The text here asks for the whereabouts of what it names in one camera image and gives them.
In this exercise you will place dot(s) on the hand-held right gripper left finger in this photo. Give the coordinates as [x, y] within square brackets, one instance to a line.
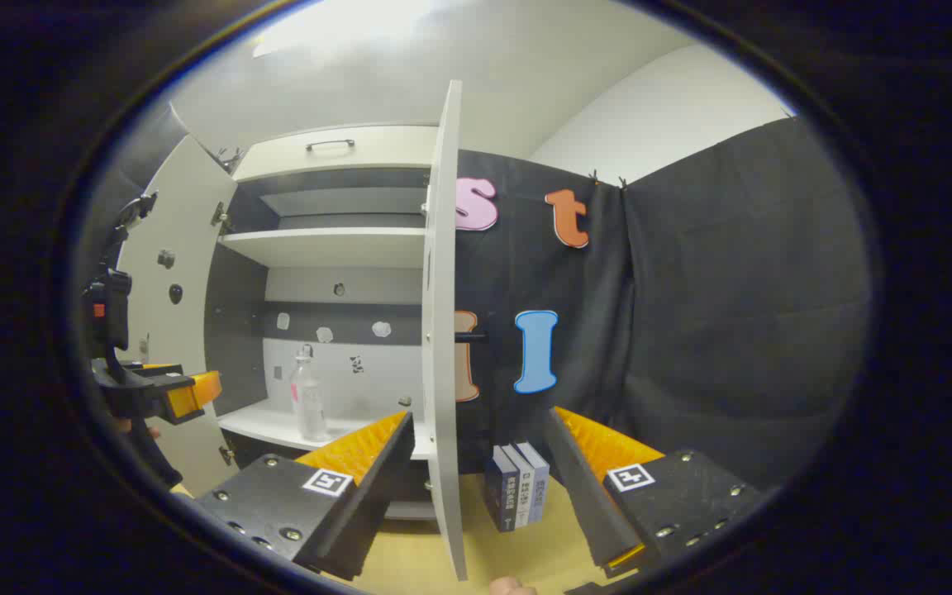
[377, 487]

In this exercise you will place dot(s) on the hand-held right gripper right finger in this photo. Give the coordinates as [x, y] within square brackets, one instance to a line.
[583, 496]

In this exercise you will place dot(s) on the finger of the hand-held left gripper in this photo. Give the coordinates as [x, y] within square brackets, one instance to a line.
[195, 393]

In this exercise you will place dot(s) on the white cabinet door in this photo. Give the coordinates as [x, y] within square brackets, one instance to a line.
[178, 248]
[443, 330]

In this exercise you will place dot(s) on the clear plastic bottle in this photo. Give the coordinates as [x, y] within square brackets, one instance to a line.
[308, 405]

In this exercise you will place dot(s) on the white and grey cabinet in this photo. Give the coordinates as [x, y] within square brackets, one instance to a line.
[335, 246]

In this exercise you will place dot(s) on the white cabinet drawer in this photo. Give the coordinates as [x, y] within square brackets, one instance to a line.
[377, 154]

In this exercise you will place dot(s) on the light blue book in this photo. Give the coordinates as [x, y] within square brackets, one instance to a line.
[539, 483]

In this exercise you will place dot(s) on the black backdrop cloth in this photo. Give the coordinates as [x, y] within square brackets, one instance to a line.
[732, 289]

